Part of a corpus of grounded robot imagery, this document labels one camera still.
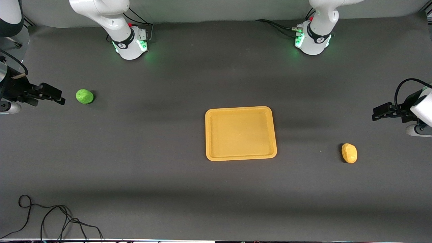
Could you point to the yellow potato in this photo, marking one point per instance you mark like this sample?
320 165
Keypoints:
349 153

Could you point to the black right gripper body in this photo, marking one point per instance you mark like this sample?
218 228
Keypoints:
17 90

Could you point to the green apple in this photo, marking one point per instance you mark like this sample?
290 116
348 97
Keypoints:
84 96

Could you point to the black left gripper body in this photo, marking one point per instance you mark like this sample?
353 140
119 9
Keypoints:
403 109

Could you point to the aluminium frame rail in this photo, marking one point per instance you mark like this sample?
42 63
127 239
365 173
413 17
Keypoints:
28 21

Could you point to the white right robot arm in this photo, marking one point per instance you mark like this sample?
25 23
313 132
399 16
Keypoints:
114 20

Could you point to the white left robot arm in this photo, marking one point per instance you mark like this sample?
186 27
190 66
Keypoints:
320 20

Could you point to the dark grey table mat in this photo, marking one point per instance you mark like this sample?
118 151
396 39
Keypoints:
168 84

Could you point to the yellow plastic tray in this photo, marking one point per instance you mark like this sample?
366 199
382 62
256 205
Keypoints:
240 133

